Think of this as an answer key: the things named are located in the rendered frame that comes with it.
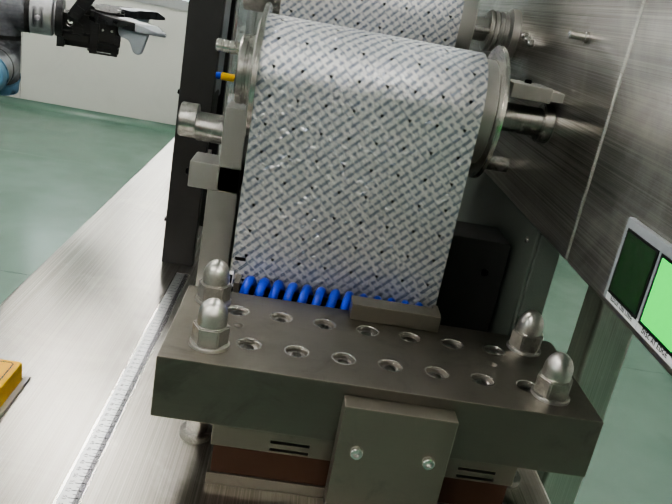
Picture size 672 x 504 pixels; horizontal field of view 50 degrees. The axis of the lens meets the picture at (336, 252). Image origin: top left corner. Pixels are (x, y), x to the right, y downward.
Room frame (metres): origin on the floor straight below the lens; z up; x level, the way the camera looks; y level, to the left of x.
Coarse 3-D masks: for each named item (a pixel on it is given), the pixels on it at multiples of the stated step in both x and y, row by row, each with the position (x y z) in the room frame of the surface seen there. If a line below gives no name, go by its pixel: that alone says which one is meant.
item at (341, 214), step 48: (288, 144) 0.75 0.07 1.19; (336, 144) 0.75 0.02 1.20; (288, 192) 0.75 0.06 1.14; (336, 192) 0.75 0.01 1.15; (384, 192) 0.76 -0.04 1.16; (432, 192) 0.76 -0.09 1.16; (240, 240) 0.74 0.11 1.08; (288, 240) 0.75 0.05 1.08; (336, 240) 0.75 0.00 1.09; (384, 240) 0.76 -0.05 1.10; (432, 240) 0.76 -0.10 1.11; (336, 288) 0.75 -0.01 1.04; (384, 288) 0.76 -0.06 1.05; (432, 288) 0.76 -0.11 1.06
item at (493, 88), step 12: (252, 60) 0.75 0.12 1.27; (492, 60) 0.82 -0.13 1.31; (492, 72) 0.79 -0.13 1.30; (492, 84) 0.78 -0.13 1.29; (492, 96) 0.77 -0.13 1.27; (492, 108) 0.77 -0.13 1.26; (492, 120) 0.77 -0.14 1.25; (480, 132) 0.77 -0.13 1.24; (480, 144) 0.78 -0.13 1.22; (480, 156) 0.79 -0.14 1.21
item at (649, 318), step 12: (660, 264) 0.50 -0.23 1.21; (660, 276) 0.49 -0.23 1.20; (660, 288) 0.49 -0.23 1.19; (648, 300) 0.50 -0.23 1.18; (660, 300) 0.48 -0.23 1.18; (648, 312) 0.49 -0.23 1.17; (660, 312) 0.48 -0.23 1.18; (648, 324) 0.48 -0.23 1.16; (660, 324) 0.47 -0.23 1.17; (660, 336) 0.47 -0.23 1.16
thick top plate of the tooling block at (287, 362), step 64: (192, 320) 0.62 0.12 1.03; (256, 320) 0.65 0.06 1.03; (320, 320) 0.68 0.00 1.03; (192, 384) 0.55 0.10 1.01; (256, 384) 0.55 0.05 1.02; (320, 384) 0.56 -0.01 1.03; (384, 384) 0.57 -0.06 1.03; (448, 384) 0.59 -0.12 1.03; (512, 384) 0.62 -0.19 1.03; (576, 384) 0.64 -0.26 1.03; (512, 448) 0.57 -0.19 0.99; (576, 448) 0.57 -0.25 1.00
